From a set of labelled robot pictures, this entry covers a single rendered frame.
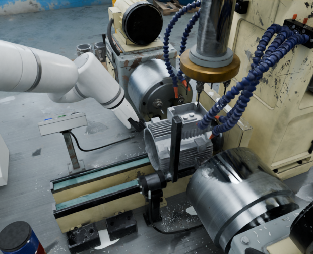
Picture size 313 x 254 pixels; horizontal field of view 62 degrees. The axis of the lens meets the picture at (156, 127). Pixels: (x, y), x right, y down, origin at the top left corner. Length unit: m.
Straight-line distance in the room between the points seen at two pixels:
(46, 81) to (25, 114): 1.05
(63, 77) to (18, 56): 0.12
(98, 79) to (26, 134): 0.80
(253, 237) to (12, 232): 0.47
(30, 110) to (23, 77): 1.11
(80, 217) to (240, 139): 0.60
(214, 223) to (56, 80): 0.50
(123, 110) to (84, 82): 0.15
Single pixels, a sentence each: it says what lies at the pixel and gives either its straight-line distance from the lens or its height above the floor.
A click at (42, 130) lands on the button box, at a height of 1.06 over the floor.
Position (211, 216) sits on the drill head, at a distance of 0.72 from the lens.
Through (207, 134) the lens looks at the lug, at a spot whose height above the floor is 1.09.
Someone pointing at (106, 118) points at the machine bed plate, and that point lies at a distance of 1.45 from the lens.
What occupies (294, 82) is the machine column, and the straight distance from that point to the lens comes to 0.85.
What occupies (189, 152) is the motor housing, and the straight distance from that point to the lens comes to 0.90.
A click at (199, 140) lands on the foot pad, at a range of 0.91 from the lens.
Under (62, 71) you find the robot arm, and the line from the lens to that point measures 0.61.
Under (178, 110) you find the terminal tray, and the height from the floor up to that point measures 1.13.
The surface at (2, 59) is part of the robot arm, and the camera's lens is 0.50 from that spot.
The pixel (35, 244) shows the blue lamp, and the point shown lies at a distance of 0.61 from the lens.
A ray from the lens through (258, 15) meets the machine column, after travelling 0.94.
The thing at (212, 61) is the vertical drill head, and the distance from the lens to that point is 0.77.
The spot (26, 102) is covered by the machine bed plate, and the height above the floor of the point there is 0.80.
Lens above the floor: 1.69
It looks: 40 degrees down
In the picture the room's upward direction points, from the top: straight up
